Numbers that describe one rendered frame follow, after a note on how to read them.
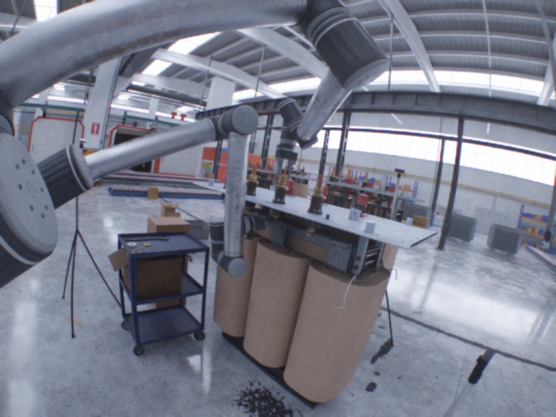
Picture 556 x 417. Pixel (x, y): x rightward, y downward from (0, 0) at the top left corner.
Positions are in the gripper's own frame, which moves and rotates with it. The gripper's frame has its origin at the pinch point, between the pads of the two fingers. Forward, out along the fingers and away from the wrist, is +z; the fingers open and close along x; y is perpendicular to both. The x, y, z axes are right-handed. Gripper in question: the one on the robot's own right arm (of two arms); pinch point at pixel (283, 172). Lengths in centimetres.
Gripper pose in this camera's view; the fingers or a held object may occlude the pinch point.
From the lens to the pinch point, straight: 151.2
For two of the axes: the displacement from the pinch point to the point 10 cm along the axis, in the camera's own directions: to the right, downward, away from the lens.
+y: 5.8, 2.1, -7.9
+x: 8.0, 0.5, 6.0
